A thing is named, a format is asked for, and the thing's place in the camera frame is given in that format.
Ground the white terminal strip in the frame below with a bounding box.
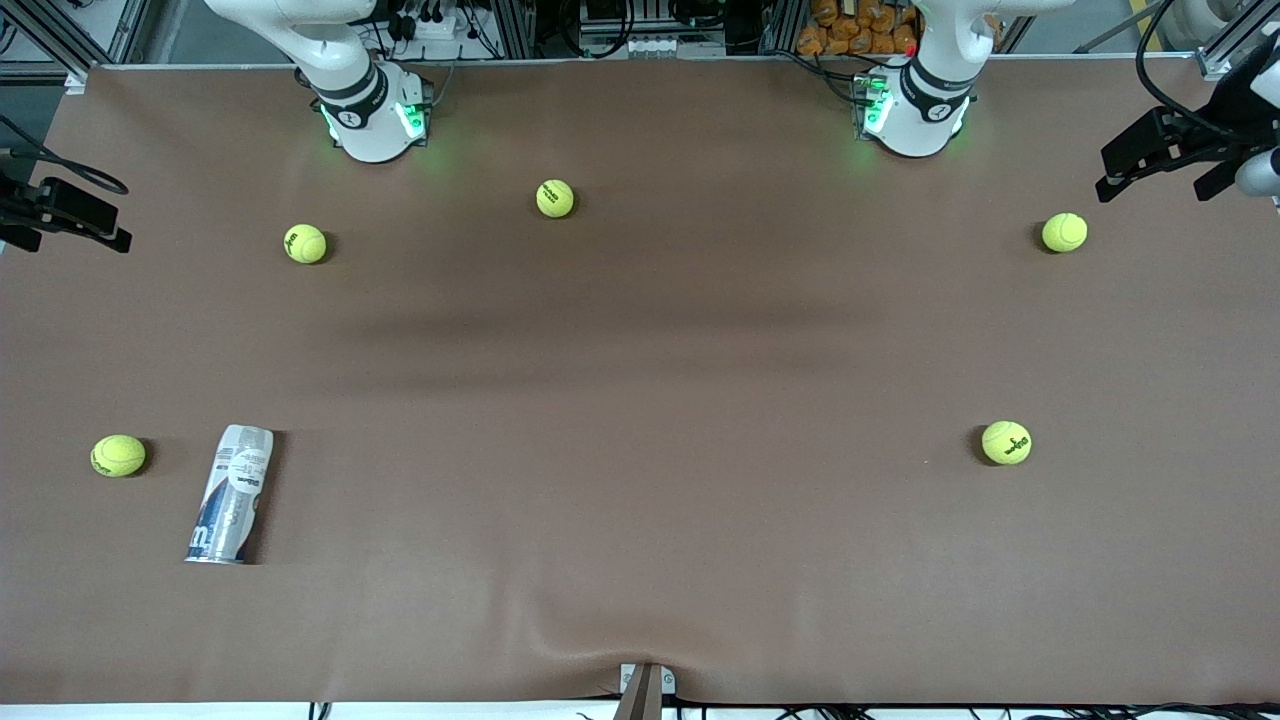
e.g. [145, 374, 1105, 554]
[578, 35, 728, 59]

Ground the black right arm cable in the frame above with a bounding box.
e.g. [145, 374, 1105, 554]
[0, 115, 129, 196]

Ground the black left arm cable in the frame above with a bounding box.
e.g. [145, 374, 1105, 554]
[1135, 0, 1241, 136]

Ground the silver blue tennis ball can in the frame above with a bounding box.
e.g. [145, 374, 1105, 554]
[185, 424, 275, 566]

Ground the metal table clamp bracket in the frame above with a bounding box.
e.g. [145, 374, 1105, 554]
[618, 662, 677, 720]

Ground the aluminium frame profile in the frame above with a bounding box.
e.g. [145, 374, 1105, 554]
[1195, 0, 1280, 81]
[0, 0, 151, 93]

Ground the orange bags pile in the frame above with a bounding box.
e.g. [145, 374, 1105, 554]
[797, 0, 919, 56]

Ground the brown table cover mat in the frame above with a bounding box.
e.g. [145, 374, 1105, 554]
[0, 55, 1280, 706]

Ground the white corrugated hose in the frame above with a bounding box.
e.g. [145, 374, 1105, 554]
[1165, 0, 1246, 49]

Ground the white power strip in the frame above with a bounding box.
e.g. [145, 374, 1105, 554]
[385, 8, 463, 41]

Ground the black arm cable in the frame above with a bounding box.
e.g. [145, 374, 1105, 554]
[0, 115, 129, 196]
[1135, 0, 1241, 136]

